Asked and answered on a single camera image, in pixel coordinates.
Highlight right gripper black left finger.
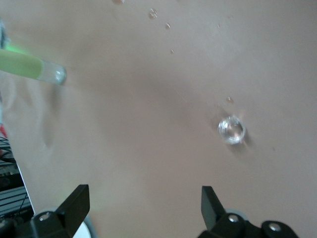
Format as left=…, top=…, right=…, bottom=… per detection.
left=29, top=183, right=90, bottom=238

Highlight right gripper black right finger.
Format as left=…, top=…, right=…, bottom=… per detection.
left=198, top=185, right=300, bottom=238

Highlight clear glass measuring cup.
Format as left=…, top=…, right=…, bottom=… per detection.
left=217, top=115, right=246, bottom=146

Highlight brown table cover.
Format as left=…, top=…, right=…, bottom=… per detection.
left=0, top=0, right=317, bottom=238

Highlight glass bottle with green sleeve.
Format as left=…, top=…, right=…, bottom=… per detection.
left=0, top=48, right=67, bottom=86

